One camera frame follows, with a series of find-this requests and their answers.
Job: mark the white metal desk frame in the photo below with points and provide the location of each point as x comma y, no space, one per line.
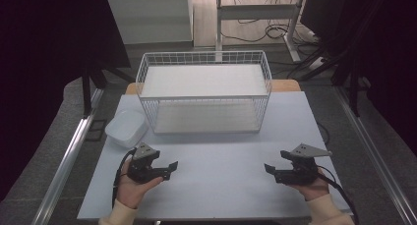
259,12

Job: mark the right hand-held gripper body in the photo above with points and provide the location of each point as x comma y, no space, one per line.
300,168

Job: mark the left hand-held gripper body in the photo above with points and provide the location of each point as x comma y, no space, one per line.
141,166

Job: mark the black stand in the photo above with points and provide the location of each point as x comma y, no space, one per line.
89,84
350,87

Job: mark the person's left hand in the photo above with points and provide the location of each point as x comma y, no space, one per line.
131,189

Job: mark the person's right hand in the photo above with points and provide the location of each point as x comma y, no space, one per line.
314,189

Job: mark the aluminium rail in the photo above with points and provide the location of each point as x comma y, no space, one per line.
377,159
65,162

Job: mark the white plastic container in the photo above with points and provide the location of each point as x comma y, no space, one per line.
126,128

